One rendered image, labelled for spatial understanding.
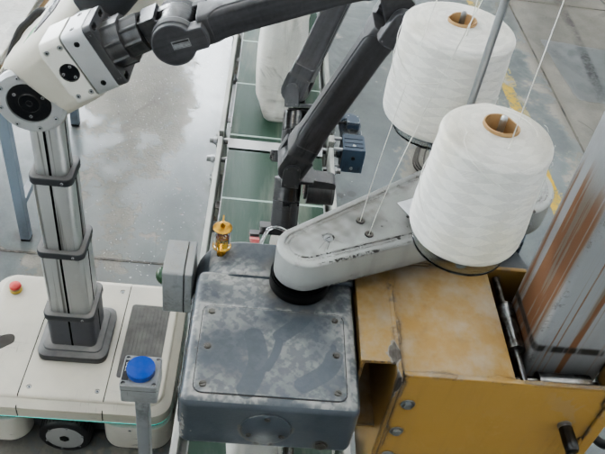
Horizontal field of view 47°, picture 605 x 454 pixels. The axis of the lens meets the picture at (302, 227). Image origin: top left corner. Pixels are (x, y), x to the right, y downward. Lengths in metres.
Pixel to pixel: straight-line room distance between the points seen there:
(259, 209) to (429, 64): 1.71
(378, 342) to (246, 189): 1.77
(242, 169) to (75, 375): 1.05
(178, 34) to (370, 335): 0.59
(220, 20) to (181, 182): 2.15
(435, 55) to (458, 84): 0.05
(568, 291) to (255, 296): 0.43
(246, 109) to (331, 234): 2.18
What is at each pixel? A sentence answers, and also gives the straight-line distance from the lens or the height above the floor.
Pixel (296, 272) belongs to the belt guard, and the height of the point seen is 1.40.
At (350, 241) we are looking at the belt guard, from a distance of 1.01.
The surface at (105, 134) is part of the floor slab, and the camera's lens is 3.63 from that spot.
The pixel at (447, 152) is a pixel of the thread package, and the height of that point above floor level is 1.66.
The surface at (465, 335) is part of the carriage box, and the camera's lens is 1.05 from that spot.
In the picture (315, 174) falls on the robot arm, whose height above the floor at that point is 1.22.
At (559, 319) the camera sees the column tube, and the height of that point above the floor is 1.41.
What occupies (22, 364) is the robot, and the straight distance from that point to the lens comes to 2.34.
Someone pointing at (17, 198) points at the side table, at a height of 0.23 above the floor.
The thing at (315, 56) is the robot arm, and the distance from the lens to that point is 1.68.
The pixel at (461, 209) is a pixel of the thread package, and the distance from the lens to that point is 0.80.
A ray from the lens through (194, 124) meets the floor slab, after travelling 3.71.
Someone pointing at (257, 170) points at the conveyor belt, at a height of 0.38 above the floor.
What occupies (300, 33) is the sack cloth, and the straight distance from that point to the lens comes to 2.93.
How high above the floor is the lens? 2.10
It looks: 42 degrees down
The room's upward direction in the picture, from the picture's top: 9 degrees clockwise
